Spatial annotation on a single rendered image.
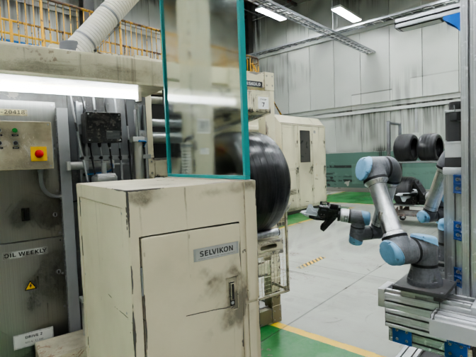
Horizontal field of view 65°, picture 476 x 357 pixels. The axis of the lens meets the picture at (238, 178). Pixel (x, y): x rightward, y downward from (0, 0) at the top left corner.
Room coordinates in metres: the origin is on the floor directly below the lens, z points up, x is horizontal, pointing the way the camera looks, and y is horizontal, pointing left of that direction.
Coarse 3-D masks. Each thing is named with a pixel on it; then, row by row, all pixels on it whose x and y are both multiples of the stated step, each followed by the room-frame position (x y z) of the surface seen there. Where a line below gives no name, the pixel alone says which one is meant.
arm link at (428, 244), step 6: (414, 234) 1.71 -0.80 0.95; (420, 234) 1.73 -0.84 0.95; (426, 234) 1.75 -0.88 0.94; (414, 240) 1.68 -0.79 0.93; (420, 240) 1.68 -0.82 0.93; (426, 240) 1.67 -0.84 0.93; (432, 240) 1.67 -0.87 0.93; (420, 246) 1.66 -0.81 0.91; (426, 246) 1.67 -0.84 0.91; (432, 246) 1.67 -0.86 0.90; (420, 252) 1.65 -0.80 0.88; (426, 252) 1.66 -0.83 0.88; (432, 252) 1.67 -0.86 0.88; (420, 258) 1.66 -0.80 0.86; (426, 258) 1.67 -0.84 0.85; (432, 258) 1.67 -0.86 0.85; (420, 264) 1.68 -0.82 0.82; (426, 264) 1.67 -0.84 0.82; (432, 264) 1.67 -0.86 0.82
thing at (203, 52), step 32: (160, 0) 1.55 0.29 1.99; (192, 0) 1.35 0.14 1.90; (224, 0) 1.19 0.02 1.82; (192, 32) 1.36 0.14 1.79; (224, 32) 1.19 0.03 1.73; (192, 64) 1.37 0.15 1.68; (224, 64) 1.20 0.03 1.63; (192, 96) 1.38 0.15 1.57; (224, 96) 1.20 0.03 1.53; (192, 128) 1.38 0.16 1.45; (224, 128) 1.21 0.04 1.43; (192, 160) 1.39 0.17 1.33; (224, 160) 1.22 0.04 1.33
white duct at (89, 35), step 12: (108, 0) 1.99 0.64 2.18; (120, 0) 2.01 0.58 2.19; (132, 0) 2.06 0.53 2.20; (96, 12) 1.96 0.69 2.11; (108, 12) 1.97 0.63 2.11; (120, 12) 2.02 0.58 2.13; (84, 24) 1.93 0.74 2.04; (96, 24) 1.93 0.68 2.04; (108, 24) 1.98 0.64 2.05; (72, 36) 1.90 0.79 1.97; (84, 36) 1.90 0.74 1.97; (96, 36) 1.94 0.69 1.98; (84, 48) 1.90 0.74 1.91
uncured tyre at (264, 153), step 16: (256, 144) 2.00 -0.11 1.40; (272, 144) 2.06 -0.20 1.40; (256, 160) 1.92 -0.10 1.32; (272, 160) 1.98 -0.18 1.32; (256, 176) 1.90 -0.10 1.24; (272, 176) 1.94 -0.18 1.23; (288, 176) 2.02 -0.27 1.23; (256, 192) 1.89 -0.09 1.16; (272, 192) 1.94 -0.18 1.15; (288, 192) 2.02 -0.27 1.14; (256, 208) 1.91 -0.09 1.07; (272, 208) 1.97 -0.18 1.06; (272, 224) 2.07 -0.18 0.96
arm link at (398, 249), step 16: (368, 160) 1.82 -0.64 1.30; (384, 160) 1.84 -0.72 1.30; (368, 176) 1.81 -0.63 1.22; (384, 176) 1.79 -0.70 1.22; (384, 192) 1.77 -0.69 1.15; (384, 208) 1.74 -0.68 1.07; (384, 224) 1.72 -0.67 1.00; (384, 240) 1.69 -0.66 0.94; (400, 240) 1.65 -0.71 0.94; (384, 256) 1.69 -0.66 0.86; (400, 256) 1.62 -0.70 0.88; (416, 256) 1.65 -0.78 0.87
